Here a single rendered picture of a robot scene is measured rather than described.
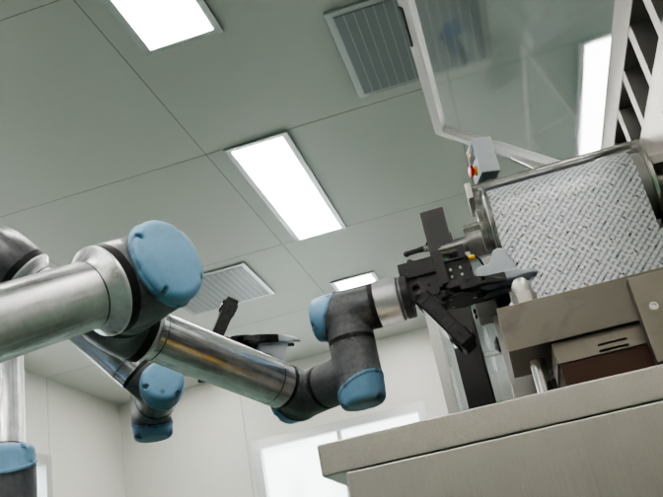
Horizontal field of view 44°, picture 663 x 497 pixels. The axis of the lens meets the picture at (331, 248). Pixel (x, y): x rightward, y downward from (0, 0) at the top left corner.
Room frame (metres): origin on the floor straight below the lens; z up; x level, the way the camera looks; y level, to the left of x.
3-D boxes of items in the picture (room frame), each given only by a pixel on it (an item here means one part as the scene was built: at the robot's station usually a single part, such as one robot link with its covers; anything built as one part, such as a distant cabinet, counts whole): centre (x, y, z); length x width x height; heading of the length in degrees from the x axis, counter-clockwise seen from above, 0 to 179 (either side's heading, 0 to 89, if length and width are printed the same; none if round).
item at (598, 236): (1.19, -0.38, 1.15); 0.23 x 0.01 x 0.18; 80
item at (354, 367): (1.27, 0.01, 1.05); 0.11 x 0.08 x 0.11; 48
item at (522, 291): (1.05, -0.24, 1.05); 0.04 x 0.04 x 0.04
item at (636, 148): (1.22, -0.53, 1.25); 0.15 x 0.01 x 0.15; 170
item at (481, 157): (1.80, -0.41, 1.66); 0.07 x 0.07 x 0.10; 7
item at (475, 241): (1.52, -0.30, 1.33); 0.06 x 0.06 x 0.06; 80
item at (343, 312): (1.26, 0.00, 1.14); 0.11 x 0.08 x 0.09; 80
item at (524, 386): (1.31, -0.25, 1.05); 0.06 x 0.05 x 0.31; 80
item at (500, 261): (1.19, -0.26, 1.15); 0.09 x 0.03 x 0.06; 79
